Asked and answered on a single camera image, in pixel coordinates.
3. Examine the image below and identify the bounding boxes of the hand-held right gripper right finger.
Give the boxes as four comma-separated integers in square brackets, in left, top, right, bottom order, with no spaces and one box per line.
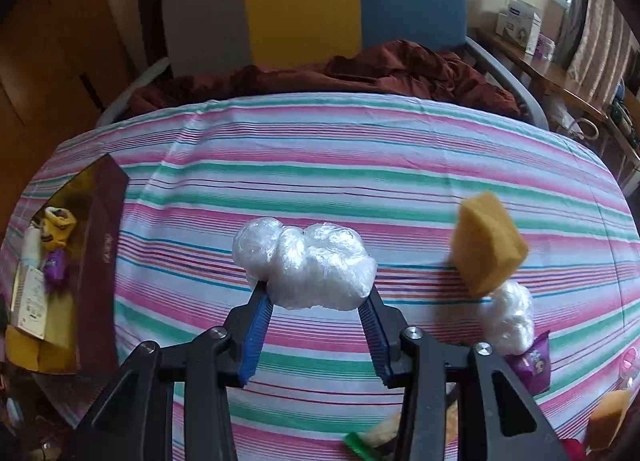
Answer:
[357,286,571,461]

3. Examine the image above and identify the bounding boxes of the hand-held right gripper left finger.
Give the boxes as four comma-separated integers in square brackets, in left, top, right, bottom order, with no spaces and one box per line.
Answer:
[75,281,276,461]

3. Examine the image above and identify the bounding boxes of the white plastic bag bundle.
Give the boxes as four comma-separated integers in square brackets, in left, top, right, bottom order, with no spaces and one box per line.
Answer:
[231,217,378,312]
[477,281,536,356]

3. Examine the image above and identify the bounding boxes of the cracker packet with green edge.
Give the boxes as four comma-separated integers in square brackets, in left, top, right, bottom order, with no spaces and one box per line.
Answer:
[344,401,461,461]

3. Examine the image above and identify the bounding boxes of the yellow sponge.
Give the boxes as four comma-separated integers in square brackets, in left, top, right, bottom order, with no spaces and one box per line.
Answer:
[584,388,635,452]
[449,192,530,299]

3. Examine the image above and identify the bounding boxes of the purple snack packet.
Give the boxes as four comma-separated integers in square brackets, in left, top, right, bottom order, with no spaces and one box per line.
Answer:
[44,248,69,292]
[505,330,552,396]

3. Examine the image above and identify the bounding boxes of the maroon gold-lined storage box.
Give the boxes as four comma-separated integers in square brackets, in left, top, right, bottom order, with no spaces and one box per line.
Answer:
[0,153,131,377]

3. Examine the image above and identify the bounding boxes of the yellow knitted sock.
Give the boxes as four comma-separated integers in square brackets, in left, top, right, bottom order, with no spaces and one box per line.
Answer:
[42,206,77,252]

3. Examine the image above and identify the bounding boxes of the white carton box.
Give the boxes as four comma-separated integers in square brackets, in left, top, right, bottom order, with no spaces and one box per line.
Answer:
[10,261,51,342]

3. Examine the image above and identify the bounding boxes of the striped bedsheet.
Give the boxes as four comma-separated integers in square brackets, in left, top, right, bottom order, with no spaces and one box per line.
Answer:
[0,91,640,461]

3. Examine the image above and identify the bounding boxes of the maroon blanket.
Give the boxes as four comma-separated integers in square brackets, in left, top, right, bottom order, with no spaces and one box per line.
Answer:
[125,40,526,119]

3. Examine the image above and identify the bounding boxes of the wooden desk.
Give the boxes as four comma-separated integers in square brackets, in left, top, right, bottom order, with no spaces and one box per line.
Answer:
[475,26,640,182]

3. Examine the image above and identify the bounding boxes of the grey yellow blue headboard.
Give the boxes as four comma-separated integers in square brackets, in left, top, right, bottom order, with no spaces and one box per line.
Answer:
[162,0,468,78]

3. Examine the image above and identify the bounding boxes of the small purple box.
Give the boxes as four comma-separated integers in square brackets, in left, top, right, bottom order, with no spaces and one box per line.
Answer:
[534,36,557,62]

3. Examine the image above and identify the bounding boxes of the white printed box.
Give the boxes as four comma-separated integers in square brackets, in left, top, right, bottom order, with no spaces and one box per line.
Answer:
[495,0,543,52]

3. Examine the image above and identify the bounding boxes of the wooden wardrobe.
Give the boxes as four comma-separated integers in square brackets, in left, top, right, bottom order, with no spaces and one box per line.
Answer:
[0,0,143,226]

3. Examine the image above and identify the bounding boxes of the patterned curtain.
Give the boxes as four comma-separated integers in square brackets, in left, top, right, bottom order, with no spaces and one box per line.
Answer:
[565,0,640,112]

